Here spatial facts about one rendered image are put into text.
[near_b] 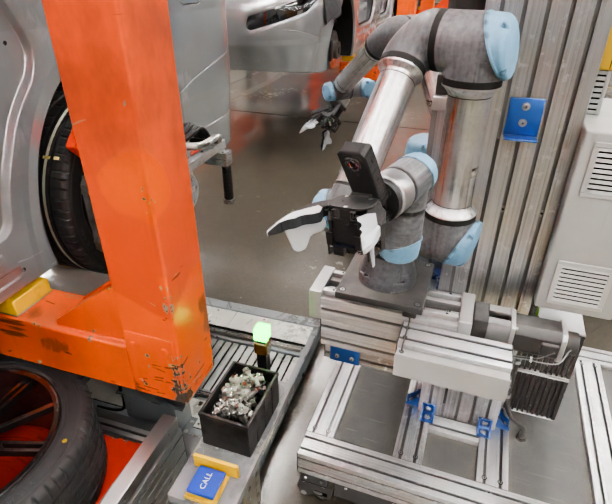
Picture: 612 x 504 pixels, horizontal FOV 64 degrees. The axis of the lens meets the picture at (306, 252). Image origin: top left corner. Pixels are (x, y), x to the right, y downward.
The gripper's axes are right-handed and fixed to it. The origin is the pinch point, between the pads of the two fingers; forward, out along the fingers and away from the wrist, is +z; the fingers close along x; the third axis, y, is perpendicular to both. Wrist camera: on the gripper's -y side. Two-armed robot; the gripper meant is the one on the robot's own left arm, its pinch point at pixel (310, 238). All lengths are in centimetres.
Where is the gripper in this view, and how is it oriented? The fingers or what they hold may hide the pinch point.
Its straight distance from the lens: 63.3
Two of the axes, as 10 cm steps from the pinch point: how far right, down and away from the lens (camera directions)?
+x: -8.2, -1.7, 5.5
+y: 1.1, 8.9, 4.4
